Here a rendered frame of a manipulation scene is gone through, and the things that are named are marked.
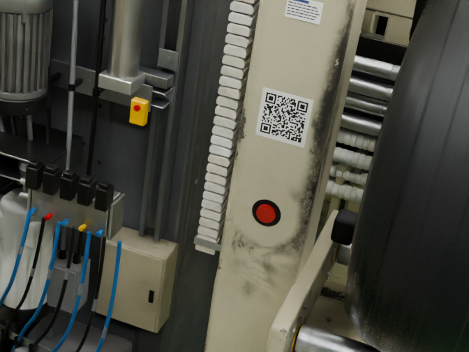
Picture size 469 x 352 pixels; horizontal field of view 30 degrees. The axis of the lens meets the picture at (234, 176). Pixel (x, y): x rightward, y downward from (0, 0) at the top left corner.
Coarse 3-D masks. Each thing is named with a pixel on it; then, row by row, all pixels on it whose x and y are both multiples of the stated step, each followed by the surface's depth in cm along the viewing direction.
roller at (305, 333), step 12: (300, 324) 132; (300, 336) 131; (312, 336) 131; (324, 336) 131; (336, 336) 131; (300, 348) 131; (312, 348) 130; (324, 348) 130; (336, 348) 129; (348, 348) 129; (360, 348) 129; (372, 348) 130
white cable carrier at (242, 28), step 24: (240, 0) 121; (240, 24) 123; (240, 48) 124; (240, 72) 126; (240, 96) 132; (216, 120) 130; (240, 120) 131; (216, 144) 132; (216, 168) 133; (216, 192) 135; (216, 216) 137; (216, 240) 139
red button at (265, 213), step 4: (264, 204) 132; (260, 208) 132; (264, 208) 132; (268, 208) 131; (272, 208) 132; (256, 212) 133; (260, 212) 132; (264, 212) 132; (268, 212) 132; (272, 212) 132; (260, 216) 132; (264, 216) 132; (268, 216) 132; (272, 216) 132; (260, 220) 133; (264, 220) 133; (268, 220) 132; (272, 220) 132
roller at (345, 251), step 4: (340, 244) 157; (340, 248) 155; (344, 248) 155; (348, 248) 155; (336, 252) 155; (340, 252) 155; (344, 252) 154; (348, 252) 154; (336, 256) 157; (340, 256) 155; (344, 256) 155; (348, 256) 154; (340, 260) 155; (344, 260) 155; (348, 260) 155; (344, 264) 156
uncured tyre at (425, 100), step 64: (448, 0) 110; (448, 64) 103; (384, 128) 107; (448, 128) 101; (384, 192) 105; (448, 192) 101; (384, 256) 106; (448, 256) 103; (384, 320) 112; (448, 320) 107
